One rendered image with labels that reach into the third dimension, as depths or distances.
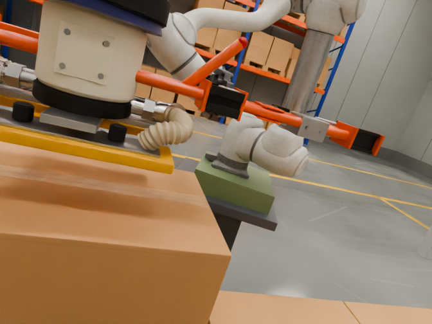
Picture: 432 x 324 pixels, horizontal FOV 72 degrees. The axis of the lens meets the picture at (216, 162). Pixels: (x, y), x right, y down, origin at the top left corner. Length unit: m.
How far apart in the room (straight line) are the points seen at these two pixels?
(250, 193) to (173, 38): 0.70
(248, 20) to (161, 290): 0.84
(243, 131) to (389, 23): 10.82
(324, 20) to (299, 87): 0.24
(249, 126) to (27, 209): 0.96
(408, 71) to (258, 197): 11.67
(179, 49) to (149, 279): 0.59
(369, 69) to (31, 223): 11.43
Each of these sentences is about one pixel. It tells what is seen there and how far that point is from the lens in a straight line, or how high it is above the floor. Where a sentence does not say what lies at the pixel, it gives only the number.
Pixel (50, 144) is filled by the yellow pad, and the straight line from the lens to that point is 0.50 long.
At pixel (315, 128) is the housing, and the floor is 1.20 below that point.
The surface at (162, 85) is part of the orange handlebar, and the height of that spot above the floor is 1.20.
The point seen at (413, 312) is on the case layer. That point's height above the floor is 0.54.
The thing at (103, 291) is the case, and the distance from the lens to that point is 0.59.
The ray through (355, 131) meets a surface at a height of 1.22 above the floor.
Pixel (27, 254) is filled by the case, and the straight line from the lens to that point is 0.55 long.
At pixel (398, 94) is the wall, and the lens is 12.66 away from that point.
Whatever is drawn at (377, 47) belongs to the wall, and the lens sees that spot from 11.75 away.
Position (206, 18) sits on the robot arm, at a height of 1.38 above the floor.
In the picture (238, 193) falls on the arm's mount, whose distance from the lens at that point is 1.28.
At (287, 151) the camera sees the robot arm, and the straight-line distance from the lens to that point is 1.24.
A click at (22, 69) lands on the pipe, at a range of 0.63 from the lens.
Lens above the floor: 1.25
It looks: 16 degrees down
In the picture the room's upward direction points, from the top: 17 degrees clockwise
